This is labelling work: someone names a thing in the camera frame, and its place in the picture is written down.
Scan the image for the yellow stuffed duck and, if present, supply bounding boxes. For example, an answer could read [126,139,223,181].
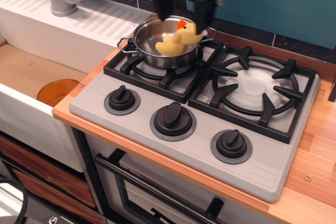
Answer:
[155,20,208,57]

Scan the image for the stainless steel pot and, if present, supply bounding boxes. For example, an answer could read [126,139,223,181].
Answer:
[117,16,217,70]

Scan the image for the black left stove knob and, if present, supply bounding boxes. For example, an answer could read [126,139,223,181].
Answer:
[104,85,141,116]

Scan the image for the black stove knob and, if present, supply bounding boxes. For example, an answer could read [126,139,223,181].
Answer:
[150,102,197,142]
[104,85,141,116]
[211,129,253,165]

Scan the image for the black middle stove knob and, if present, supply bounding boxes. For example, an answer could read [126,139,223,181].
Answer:
[150,102,197,142]

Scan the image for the grey toy stove top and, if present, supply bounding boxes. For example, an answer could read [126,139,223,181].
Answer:
[69,72,320,202]

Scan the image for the black right stove knob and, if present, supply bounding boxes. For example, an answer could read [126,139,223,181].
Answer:
[211,129,253,165]

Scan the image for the black left burner grate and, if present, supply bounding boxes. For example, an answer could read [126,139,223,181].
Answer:
[103,37,224,103]

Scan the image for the black burner grate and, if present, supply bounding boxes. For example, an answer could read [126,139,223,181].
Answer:
[188,45,318,144]
[103,37,224,103]

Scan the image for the black right burner grate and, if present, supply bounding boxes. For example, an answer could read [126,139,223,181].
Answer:
[188,45,318,144]

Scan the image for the white toy sink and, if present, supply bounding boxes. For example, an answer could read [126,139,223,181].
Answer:
[1,0,150,172]

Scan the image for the orange plastic plate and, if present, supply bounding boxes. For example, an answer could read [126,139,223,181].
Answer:
[37,79,79,107]

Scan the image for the toy oven door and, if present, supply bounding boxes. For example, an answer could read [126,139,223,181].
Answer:
[85,133,276,224]

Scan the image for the wooden drawer fronts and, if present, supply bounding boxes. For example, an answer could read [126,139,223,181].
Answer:
[1,132,104,223]

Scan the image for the black oven door handle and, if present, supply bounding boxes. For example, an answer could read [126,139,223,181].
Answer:
[94,148,224,223]

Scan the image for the black braided foreground cable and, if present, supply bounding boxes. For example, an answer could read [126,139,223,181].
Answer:
[0,177,29,224]

